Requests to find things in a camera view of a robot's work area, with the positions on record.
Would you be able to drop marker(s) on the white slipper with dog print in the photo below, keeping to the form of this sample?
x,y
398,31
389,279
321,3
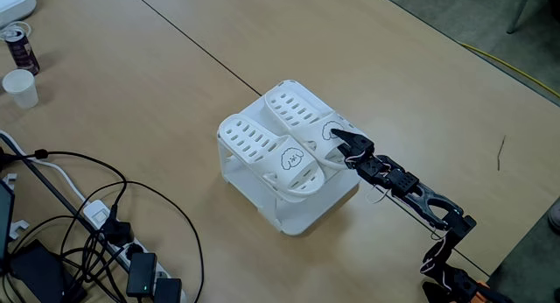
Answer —
x,y
297,114
262,154

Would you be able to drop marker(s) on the white two-tier shoe rack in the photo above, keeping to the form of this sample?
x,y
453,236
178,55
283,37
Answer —
x,y
306,206

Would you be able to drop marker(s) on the person's shoe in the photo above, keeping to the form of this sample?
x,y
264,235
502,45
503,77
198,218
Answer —
x,y
555,217

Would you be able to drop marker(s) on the grey chair leg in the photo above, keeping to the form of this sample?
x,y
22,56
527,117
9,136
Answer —
x,y
518,14

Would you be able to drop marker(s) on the black power adapter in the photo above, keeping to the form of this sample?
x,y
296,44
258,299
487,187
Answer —
x,y
141,272
168,292

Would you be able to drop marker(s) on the black charger plug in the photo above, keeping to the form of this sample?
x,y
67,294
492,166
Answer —
x,y
117,233

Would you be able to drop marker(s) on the white power strip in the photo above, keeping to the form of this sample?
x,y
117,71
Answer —
x,y
98,215

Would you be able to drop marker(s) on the black flat box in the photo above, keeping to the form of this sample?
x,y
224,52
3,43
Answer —
x,y
39,272

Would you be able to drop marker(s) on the white paper cup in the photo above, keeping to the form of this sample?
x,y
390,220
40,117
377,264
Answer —
x,y
21,88

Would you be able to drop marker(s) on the purple drink can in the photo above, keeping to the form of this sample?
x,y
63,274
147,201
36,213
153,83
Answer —
x,y
24,53

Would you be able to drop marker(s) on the black power brick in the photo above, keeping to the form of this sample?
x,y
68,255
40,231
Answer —
x,y
2,159

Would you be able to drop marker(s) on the white box device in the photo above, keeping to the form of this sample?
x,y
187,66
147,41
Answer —
x,y
15,3

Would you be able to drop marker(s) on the white plastic bracket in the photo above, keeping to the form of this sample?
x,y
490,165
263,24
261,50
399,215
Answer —
x,y
17,229
9,179

